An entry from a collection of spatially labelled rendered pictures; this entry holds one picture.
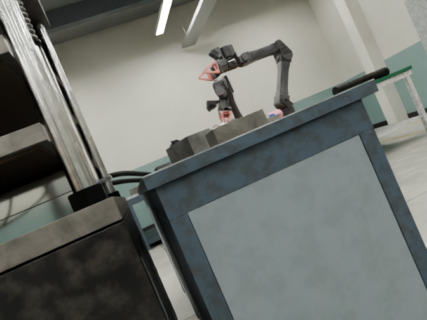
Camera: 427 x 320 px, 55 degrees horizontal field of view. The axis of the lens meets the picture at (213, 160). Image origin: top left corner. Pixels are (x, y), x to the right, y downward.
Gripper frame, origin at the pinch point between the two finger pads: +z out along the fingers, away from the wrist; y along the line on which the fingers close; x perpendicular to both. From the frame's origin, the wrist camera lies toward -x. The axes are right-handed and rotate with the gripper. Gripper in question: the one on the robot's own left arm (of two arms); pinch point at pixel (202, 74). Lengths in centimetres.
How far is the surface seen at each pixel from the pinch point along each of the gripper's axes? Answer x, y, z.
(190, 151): 35, 26, 31
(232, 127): 35, 63, 25
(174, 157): 33.9, 9.1, 34.2
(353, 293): 91, 97, 28
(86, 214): 42, 92, 82
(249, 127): 37, 63, 19
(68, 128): 20, 87, 77
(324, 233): 73, 97, 29
